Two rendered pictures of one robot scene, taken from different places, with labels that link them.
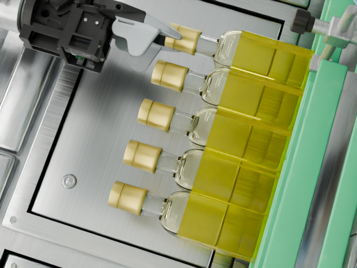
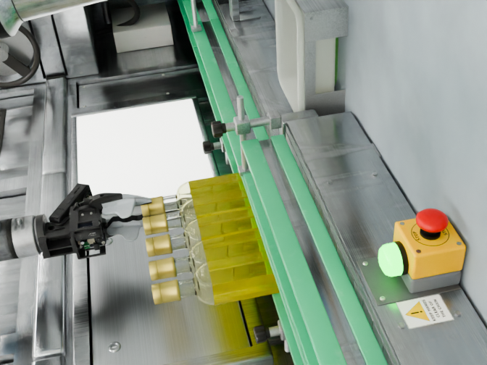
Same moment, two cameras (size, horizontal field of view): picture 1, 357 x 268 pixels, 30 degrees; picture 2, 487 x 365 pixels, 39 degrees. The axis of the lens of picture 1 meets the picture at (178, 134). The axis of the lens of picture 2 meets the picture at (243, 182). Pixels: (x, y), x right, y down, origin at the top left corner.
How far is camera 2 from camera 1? 0.68 m
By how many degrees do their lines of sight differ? 39
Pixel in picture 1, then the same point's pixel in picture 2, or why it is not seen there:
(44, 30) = (56, 234)
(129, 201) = (168, 287)
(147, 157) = (166, 262)
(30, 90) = (54, 311)
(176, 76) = (160, 218)
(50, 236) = not seen: outside the picture
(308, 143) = (259, 173)
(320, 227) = (293, 202)
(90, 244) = not seen: outside the picture
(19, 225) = not seen: outside the picture
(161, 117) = (162, 240)
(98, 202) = (144, 349)
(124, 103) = (130, 287)
